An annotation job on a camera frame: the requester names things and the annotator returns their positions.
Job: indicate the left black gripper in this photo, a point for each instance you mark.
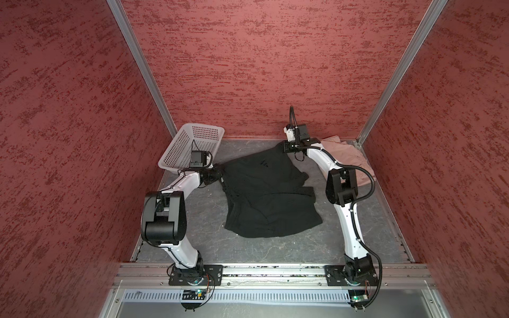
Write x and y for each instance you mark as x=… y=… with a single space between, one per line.
x=218 y=175

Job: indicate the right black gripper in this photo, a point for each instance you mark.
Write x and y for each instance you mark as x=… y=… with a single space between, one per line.
x=286 y=146

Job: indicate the pink shorts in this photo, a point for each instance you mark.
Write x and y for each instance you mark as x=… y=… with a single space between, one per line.
x=346 y=153

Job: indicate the black shorts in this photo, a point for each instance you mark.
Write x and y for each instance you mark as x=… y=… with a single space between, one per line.
x=266 y=196

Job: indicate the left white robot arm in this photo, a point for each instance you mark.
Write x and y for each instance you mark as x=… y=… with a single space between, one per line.
x=164 y=226

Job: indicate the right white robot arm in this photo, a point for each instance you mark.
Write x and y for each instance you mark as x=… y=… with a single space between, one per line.
x=342 y=192

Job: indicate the white plastic laundry basket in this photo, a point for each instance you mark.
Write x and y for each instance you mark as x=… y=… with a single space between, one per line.
x=191 y=137

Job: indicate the left circuit board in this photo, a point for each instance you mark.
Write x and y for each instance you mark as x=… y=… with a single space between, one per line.
x=194 y=295

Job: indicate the circuit board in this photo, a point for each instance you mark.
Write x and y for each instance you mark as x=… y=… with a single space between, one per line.
x=358 y=298
x=194 y=295

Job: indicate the right circuit board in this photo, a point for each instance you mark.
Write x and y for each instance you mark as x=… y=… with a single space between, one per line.
x=358 y=298

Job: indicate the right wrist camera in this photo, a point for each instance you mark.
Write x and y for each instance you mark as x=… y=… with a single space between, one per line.
x=296 y=133

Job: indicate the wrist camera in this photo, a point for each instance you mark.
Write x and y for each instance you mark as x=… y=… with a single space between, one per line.
x=200 y=159
x=296 y=133

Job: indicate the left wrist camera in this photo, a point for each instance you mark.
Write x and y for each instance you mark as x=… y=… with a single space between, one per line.
x=200 y=159

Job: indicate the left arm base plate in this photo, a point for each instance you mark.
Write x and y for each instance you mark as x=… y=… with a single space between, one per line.
x=206 y=275

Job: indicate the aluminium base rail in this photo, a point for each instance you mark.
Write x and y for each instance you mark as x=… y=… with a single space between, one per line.
x=406 y=276

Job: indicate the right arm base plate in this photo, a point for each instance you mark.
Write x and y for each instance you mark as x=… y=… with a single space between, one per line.
x=350 y=275

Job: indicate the white slotted cable duct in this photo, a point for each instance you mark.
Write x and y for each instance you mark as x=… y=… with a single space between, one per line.
x=242 y=296

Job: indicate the left aluminium corner post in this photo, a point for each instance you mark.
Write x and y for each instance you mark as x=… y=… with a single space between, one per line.
x=128 y=33

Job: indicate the aluminium corner post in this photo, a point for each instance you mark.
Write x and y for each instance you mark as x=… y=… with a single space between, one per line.
x=425 y=26
x=128 y=33

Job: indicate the right aluminium corner post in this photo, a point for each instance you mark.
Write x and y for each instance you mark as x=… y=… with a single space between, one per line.
x=425 y=26

